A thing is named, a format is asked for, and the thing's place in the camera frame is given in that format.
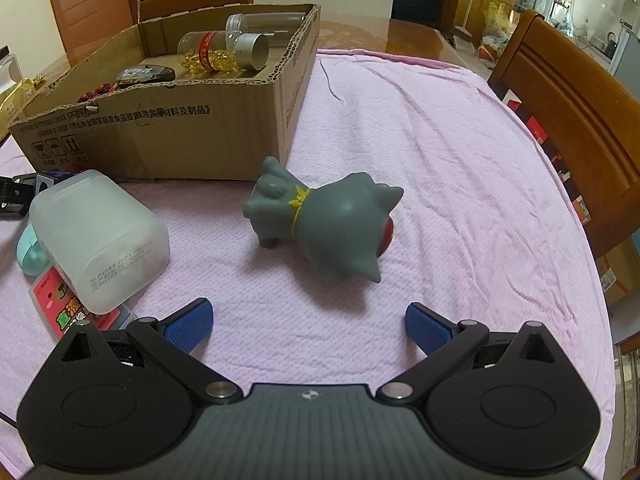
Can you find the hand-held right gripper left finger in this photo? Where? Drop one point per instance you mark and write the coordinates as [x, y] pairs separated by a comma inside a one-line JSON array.
[[189, 327]]

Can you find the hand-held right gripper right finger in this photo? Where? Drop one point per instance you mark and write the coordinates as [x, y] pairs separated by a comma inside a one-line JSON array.
[[429, 330]]

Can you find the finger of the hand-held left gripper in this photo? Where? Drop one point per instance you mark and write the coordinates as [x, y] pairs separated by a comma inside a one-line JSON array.
[[17, 192]]

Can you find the grey cat figurine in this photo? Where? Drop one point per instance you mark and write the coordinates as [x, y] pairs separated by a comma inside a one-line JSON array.
[[330, 220]]

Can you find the black digital timer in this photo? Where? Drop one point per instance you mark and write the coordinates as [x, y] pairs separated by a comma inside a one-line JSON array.
[[147, 74]]

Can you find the capsule bottle with silver cap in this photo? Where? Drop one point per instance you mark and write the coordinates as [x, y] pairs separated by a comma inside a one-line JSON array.
[[210, 52]]

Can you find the clear plastic jar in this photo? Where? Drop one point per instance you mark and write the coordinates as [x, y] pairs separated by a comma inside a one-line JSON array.
[[270, 22]]

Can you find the mint green case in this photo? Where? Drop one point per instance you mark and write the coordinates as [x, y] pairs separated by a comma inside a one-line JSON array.
[[31, 255]]

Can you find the gold foil packet bag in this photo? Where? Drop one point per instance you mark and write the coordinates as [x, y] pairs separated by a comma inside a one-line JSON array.
[[20, 97]]

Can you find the white translucent plastic bottle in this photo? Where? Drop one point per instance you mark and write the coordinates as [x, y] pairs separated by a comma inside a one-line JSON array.
[[100, 240]]

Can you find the pink card box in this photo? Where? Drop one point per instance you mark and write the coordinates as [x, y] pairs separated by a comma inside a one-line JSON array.
[[55, 300]]

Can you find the clear jar with black lid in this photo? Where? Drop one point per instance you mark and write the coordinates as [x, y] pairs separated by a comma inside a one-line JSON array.
[[9, 65]]

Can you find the pink tablecloth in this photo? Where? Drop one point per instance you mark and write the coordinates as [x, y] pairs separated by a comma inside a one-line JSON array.
[[450, 185]]

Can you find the brown wooden door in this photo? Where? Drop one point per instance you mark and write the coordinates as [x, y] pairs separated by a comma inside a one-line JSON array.
[[85, 5]]

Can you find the cardboard box with orange label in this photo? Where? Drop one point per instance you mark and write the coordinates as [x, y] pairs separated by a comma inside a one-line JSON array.
[[622, 275]]

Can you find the yellow plastic bag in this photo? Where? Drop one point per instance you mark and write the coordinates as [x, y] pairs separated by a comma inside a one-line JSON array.
[[497, 17]]

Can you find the wooden cabinet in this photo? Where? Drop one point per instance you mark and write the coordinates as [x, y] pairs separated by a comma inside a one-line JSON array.
[[480, 0]]

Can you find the grey refrigerator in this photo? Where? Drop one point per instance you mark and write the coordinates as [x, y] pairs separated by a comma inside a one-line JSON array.
[[629, 55]]

